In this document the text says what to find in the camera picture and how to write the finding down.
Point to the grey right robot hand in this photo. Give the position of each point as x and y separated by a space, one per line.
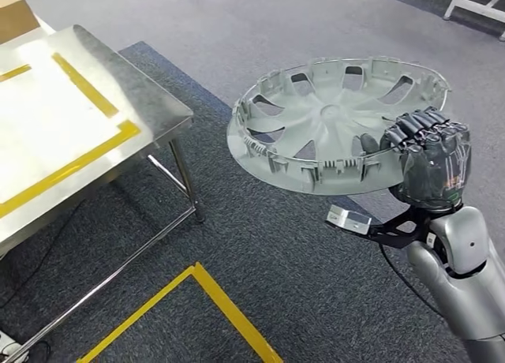
434 167

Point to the silver plastic wheel hubcap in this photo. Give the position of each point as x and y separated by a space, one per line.
327 115

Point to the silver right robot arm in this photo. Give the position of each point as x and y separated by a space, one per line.
466 287

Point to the stainless steel workbench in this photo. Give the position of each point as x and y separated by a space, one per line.
149 104

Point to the yellow floor tape square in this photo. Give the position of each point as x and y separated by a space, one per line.
229 308

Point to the large yellow tape rectangle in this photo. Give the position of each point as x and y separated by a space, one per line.
90 96

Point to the brown cardboard box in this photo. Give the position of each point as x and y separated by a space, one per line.
16 15

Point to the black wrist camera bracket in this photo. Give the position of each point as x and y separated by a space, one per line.
394 235

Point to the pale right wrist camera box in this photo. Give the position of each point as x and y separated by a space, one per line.
349 219

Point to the white frame table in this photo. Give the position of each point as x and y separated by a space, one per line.
481 7

